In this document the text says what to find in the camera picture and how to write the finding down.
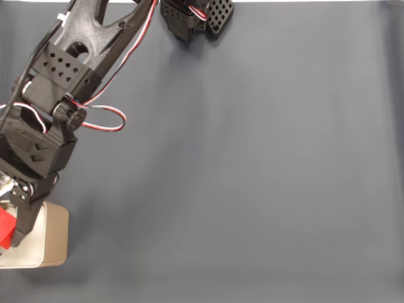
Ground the beige box with white rim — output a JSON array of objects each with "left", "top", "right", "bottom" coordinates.
[{"left": 0, "top": 200, "right": 70, "bottom": 270}]

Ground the white padding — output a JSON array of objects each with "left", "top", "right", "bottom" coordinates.
[{"left": 0, "top": 204, "right": 45, "bottom": 266}]

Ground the red white servo wire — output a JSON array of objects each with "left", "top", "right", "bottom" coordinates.
[
  {"left": 0, "top": 80, "right": 49, "bottom": 134},
  {"left": 74, "top": 0, "right": 158, "bottom": 133},
  {"left": 187, "top": 0, "right": 211, "bottom": 19}
]

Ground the white camera board mount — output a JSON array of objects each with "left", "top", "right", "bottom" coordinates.
[{"left": 0, "top": 171, "right": 15, "bottom": 195}]

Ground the grey table mat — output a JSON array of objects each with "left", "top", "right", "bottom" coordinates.
[{"left": 0, "top": 2, "right": 404, "bottom": 303}]

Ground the red cube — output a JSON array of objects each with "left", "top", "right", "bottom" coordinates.
[{"left": 0, "top": 206, "right": 18, "bottom": 251}]

